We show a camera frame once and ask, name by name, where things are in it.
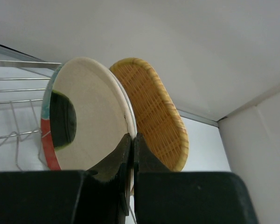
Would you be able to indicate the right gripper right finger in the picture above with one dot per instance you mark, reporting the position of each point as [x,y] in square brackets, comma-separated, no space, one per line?
[144,160]

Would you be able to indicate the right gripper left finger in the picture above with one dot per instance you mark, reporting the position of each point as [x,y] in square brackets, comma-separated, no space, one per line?
[111,177]

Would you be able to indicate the orange woven square plate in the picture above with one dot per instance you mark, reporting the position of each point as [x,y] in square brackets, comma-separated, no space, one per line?
[156,115]

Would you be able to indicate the cream bowl with black marks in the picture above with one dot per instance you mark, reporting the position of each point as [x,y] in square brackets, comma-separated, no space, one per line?
[89,114]

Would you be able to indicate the red and teal plate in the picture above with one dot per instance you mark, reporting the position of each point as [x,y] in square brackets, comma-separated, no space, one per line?
[47,142]

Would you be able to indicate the silver wire dish rack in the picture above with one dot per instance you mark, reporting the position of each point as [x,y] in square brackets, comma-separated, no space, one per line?
[22,85]

